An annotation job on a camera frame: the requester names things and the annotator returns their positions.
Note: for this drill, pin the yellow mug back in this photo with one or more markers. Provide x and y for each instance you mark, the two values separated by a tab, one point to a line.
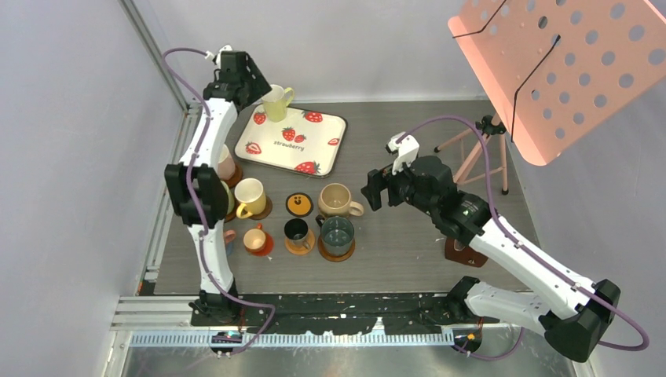
276	102

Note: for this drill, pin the red apple smiley coaster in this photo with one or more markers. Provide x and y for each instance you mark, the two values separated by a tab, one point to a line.
266	249

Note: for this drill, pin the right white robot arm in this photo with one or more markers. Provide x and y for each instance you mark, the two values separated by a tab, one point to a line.
572	312

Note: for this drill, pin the pink tripod legs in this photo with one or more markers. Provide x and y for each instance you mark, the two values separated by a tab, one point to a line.
490	127

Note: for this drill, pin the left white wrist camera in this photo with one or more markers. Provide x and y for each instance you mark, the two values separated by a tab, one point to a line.
215	58

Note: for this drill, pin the pink perforated music stand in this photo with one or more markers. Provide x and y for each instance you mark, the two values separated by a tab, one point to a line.
555	70

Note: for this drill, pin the light orange round coaster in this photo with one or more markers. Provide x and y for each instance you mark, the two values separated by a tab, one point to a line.
302	249

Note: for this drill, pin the dark walnut round coaster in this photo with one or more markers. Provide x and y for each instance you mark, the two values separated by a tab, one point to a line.
267	210

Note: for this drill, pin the beige brown cup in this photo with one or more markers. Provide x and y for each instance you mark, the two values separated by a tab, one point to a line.
335	199

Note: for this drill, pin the small orange cup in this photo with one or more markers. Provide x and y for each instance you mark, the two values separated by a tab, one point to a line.
254	238

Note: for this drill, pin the orange black smiley coaster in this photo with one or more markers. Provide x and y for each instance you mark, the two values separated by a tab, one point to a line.
299	204

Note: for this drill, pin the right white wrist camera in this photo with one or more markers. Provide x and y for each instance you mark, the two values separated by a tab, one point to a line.
405	148

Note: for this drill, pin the pink white mug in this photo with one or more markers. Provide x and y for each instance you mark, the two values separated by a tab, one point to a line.
226	165

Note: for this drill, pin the dark brown ridged coaster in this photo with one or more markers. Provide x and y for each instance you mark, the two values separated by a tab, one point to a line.
334	258

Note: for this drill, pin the dark maroon cup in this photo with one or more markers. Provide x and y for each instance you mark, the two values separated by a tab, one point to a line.
296	232

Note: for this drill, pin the cream serving tray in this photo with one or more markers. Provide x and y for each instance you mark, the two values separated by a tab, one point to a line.
305	142

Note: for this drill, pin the dark green mug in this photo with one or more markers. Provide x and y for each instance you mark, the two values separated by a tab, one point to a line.
337	233

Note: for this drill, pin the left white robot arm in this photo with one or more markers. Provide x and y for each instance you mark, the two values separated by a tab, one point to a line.
197	193

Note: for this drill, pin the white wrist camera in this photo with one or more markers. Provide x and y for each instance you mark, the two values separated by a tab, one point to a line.
215	58
405	148

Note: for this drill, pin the light green cup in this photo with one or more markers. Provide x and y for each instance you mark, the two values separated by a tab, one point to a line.
228	191

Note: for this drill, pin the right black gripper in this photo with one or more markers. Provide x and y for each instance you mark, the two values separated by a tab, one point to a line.
378	179

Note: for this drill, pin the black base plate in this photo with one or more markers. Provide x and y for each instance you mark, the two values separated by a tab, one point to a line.
340	314

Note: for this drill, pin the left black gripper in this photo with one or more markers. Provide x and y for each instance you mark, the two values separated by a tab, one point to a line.
259	85

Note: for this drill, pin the small pink white cup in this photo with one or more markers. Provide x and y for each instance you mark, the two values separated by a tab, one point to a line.
228	237

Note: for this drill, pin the brown ridged wooden coaster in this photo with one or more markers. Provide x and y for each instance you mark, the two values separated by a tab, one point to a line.
231	216

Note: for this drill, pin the yellow mug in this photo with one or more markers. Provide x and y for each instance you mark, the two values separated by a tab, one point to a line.
276	102
251	198

